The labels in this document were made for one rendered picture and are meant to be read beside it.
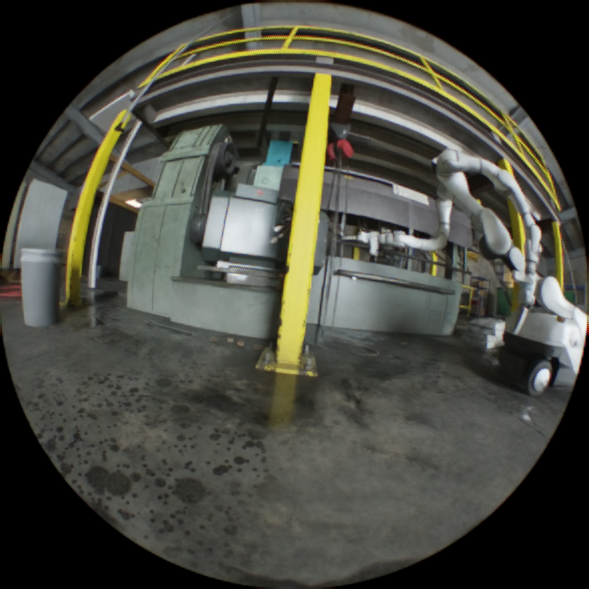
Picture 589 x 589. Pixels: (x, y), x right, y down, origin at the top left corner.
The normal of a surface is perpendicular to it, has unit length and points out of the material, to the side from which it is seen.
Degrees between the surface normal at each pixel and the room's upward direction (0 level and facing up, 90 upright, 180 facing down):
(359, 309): 90
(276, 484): 0
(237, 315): 90
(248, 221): 90
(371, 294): 90
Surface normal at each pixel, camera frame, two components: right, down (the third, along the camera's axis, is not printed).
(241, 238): 0.33, 0.10
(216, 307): 0.00, 0.06
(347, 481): 0.12, -0.99
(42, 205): 0.99, 0.12
